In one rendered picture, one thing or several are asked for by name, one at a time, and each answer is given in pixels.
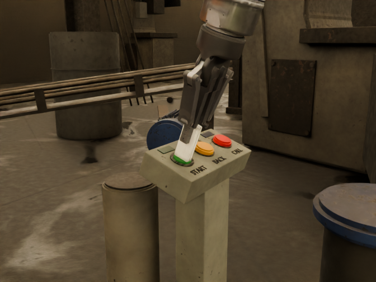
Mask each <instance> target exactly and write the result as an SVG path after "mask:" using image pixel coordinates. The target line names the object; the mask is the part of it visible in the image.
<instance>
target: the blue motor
mask: <svg viewBox="0 0 376 282"><path fill-rule="evenodd" d="M179 111H180V109H178V110H177V109H175V110H174V111H171V112H169V113H168V114H166V115H165V116H163V117H161V118H160V119H158V121H156V122H155V124H154V125H153V126H152V127H151V128H150V129H149V132H148V134H147V147H148V149H149V150H151V149H155V148H158V147H160V146H163V145H166V144H168V143H172V142H175V141H177V140H179V138H180V135H181V132H182V128H183V125H184V124H183V123H181V122H179V121H178V115H179Z"/></svg>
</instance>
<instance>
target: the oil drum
mask: <svg viewBox="0 0 376 282"><path fill-rule="evenodd" d="M49 45H50V59H51V72H52V80H53V82H58V81H66V80H71V79H79V78H87V77H95V76H103V75H107V74H115V73H120V68H121V67H120V54H119V34H117V32H102V31H100V30H96V31H94V32H50V33H49ZM116 93H121V88H116V89H111V90H104V91H97V92H90V93H82V94H78V95H70V96H63V97H56V98H54V100H53V102H54V103H58V102H65V101H72V100H79V99H84V98H91V97H98V96H105V95H112V94H116ZM55 120H56V128H57V135H58V136H60V137H61V138H65V139H73V140H94V139H103V138H109V137H114V136H116V135H118V134H120V133H121V132H122V130H123V124H122V109H121V100H120V101H113V102H106V103H102V104H95V105H88V106H81V107H75V108H71V109H64V110H57V111H55Z"/></svg>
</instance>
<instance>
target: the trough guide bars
mask: <svg viewBox="0 0 376 282"><path fill-rule="evenodd" d="M194 68H195V63H189V64H181V65H173V66H168V67H160V68H152V69H144V70H136V71H131V72H124V73H115V74H107V75H103V76H95V77H87V78H79V79H71V80H66V81H58V82H50V83H42V84H34V85H29V86H21V87H14V88H5V89H1V90H0V106H3V105H10V104H18V103H23V102H30V101H36V105H37V110H38V114H40V113H44V112H48V110H47V106H46V101H45V99H49V98H56V97H63V96H70V95H78V94H82V93H90V92H97V91H104V90H111V89H116V88H123V87H129V92H131V91H135V93H136V95H137V98H138V97H145V95H144V86H143V85H144V84H150V83H157V82H164V81H171V80H176V79H183V73H184V71H185V70H188V71H192V70H193V69H194ZM182 71H183V72H182ZM174 72H175V73H174ZM159 74H160V75H159ZM155 75H156V76H155ZM147 76H148V77H147ZM112 81H113V82H112ZM104 82H105V83H104ZM96 83H97V84H96ZM88 84H89V85H88ZM84 85H85V86H84ZM76 86H77V87H76ZM69 87H70V88H69ZM61 88H62V89H61ZM57 89H58V90H57ZM49 90H50V91H49ZM33 92H34V93H33ZM26 93H27V94H26ZM22 94H23V95H22ZM14 95H15V96H14ZM6 96H7V97H6Z"/></svg>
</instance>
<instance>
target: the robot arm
mask: <svg viewBox="0 0 376 282"><path fill-rule="evenodd" d="M265 1H266V0H204V3H203V6H202V9H201V12H200V19H201V20H202V21H203V22H205V24H203V25H201V28H200V31H199V34H198V38H197V41H196V46H197V47H198V49H200V55H199V57H198V59H197V61H196V63H195V68H194V69H193V70H192V71H189V70H185V71H184V73H183V78H184V87H183V91H182V97H181V104H180V111H179V115H178V121H179V122H181V123H183V124H184V125H183V128H182V132H181V135H180V138H179V140H178V144H177V147H176V150H175V155H176V156H177V157H179V158H181V159H182V160H184V161H185V162H188V161H190V160H191V159H192V155H193V154H194V150H195V147H196V144H197V142H198V138H199V135H200V133H201V130H202V126H203V127H204V128H207V127H208V126H209V124H207V123H206V121H210V120H211V118H212V116H213V114H214V112H215V109H216V108H217V106H218V104H219V101H220V99H221V97H222V95H223V92H224V90H225V88H226V86H227V84H228V82H229V81H230V79H231V78H232V76H233V74H234V71H232V70H230V69H229V66H230V62H231V60H238V59H239V58H240V57H241V54H242V50H243V48H244V45H245V42H246V38H245V37H244V36H251V35H253V33H254V30H255V28H256V25H257V22H258V20H259V16H260V14H261V11H262V9H263V7H264V3H265Z"/></svg>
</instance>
